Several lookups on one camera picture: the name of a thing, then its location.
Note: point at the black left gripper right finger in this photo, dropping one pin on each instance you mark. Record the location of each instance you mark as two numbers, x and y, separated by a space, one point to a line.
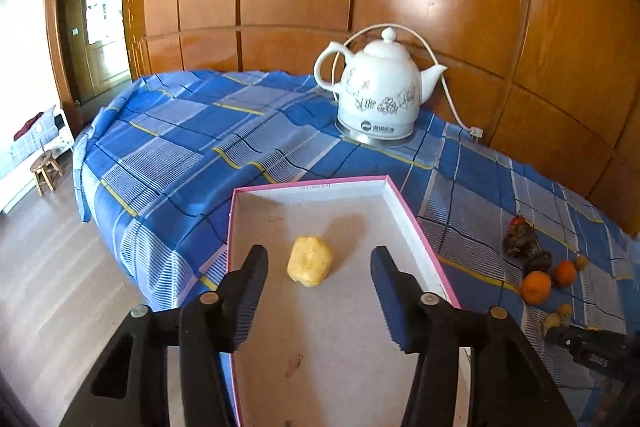
422 324

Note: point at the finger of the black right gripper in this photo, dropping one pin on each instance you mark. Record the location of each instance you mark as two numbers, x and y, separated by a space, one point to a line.
610 354

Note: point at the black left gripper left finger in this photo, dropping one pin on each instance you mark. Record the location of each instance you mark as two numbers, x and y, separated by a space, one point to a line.
217 323

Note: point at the small yellow fruit piece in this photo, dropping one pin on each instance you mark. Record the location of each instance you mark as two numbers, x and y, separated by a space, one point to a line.
559 318

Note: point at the small orange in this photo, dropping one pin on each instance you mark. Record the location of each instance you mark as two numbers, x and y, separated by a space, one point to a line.
564 274

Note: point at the small yellow-brown fruit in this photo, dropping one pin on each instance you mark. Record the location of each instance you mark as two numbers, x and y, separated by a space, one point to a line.
581 262

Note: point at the large orange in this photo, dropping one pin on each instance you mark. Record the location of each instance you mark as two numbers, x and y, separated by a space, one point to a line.
536 288

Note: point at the yellow peeled fruit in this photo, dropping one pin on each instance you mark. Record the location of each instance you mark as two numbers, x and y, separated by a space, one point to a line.
310 261

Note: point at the dark dried fruit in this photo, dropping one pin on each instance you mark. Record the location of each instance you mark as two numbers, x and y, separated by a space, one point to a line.
521 243

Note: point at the red tomato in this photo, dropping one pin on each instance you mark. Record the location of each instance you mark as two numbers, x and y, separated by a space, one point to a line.
517 220

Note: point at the pink-rimmed white tray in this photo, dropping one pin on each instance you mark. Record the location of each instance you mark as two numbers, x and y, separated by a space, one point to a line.
323 356

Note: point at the blue plaid tablecloth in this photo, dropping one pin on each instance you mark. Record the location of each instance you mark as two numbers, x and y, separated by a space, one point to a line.
156 170

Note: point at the small wooden stool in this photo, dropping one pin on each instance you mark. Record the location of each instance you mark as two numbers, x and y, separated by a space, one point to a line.
44 169

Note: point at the white ceramic electric kettle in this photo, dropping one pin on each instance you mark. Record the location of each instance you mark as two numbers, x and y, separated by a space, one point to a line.
381 89

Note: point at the white bench with cloth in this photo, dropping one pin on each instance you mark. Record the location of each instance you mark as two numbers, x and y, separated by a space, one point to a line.
50 132

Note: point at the wooden wardrobe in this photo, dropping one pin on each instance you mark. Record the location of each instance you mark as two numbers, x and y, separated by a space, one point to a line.
552 83

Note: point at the wooden door with glass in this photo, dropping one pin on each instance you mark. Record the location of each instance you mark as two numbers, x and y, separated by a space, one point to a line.
87 41

